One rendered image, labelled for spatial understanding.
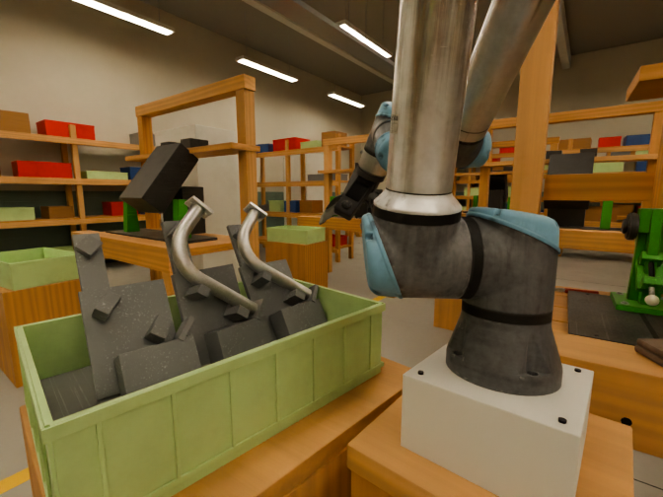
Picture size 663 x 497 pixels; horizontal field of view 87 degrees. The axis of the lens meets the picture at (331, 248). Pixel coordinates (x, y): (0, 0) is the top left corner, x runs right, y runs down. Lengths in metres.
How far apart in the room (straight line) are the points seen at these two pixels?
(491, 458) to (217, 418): 0.38
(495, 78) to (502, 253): 0.28
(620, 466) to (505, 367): 0.22
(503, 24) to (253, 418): 0.69
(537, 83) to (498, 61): 0.82
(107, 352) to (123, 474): 0.27
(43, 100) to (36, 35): 0.91
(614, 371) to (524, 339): 0.34
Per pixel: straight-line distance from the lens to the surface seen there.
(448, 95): 0.44
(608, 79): 11.35
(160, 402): 0.55
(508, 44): 0.60
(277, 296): 0.93
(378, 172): 0.82
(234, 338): 0.79
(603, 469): 0.65
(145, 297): 0.82
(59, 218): 6.49
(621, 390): 0.85
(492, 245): 0.48
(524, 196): 1.38
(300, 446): 0.67
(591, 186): 1.47
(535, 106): 1.41
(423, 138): 0.43
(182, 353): 0.75
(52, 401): 0.83
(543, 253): 0.51
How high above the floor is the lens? 1.21
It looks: 9 degrees down
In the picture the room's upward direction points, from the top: straight up
